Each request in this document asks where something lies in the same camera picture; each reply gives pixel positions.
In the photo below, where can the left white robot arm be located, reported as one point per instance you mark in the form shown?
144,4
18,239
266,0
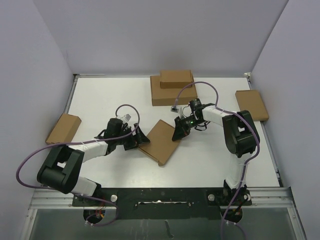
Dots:
61,168

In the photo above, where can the small closed cardboard box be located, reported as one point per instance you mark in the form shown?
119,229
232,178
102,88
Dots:
175,79

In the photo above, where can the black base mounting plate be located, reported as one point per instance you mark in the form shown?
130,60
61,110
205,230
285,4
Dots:
166,203

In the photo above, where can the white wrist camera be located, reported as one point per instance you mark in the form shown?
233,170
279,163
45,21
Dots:
177,110
124,118

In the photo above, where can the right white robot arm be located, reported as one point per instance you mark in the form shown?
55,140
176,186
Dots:
240,135

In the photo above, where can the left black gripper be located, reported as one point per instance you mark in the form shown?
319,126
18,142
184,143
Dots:
135,140

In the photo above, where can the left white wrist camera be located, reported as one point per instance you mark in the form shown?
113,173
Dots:
124,118

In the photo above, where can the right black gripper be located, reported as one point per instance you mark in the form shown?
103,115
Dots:
181,130

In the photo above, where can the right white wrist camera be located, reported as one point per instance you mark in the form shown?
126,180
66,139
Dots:
177,110

